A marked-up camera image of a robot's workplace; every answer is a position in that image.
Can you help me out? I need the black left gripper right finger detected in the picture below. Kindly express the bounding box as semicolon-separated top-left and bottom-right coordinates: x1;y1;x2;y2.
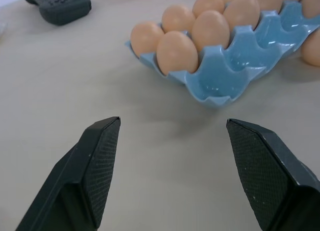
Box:
226;118;320;231

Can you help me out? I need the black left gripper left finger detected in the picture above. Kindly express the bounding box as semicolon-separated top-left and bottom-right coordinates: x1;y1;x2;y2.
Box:
14;116;122;231

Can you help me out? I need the blue ceramic egg tray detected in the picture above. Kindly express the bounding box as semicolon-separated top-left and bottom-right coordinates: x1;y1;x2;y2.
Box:
124;0;320;109

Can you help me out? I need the black handheld controller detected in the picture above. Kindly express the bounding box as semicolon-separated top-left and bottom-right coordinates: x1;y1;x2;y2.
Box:
21;0;92;26

